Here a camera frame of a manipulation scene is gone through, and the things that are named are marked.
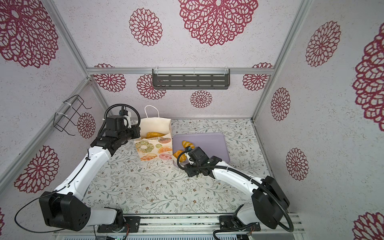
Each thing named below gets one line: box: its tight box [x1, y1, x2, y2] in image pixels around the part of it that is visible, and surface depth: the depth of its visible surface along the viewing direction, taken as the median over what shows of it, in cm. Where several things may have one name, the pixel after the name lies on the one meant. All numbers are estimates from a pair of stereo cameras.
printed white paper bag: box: [134, 105, 174, 162], surface depth 89 cm
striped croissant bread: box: [181, 140, 195, 149], surface depth 104 cm
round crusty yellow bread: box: [146, 132, 166, 139], surface depth 91 cm
